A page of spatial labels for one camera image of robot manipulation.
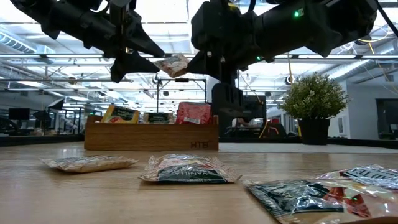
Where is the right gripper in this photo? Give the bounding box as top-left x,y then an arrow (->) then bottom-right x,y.
186,0 -> 274,118

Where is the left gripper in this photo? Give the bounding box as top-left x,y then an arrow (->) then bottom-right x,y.
105,0 -> 165,83

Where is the orange tea packet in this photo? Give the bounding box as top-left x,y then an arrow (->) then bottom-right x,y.
100,104 -> 141,124

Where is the red tea packet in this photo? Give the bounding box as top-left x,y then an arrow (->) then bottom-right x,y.
175,101 -> 214,126

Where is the black monitor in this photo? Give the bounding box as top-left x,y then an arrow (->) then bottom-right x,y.
244,95 -> 267,119
8,108 -> 31,121

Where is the artificial potted green plant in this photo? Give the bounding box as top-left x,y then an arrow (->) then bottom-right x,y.
277,72 -> 351,146

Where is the wooden three-compartment tray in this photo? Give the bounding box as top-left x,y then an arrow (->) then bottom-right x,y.
83,114 -> 220,152

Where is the black pole stand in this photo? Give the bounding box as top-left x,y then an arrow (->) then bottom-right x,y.
151,73 -> 208,124

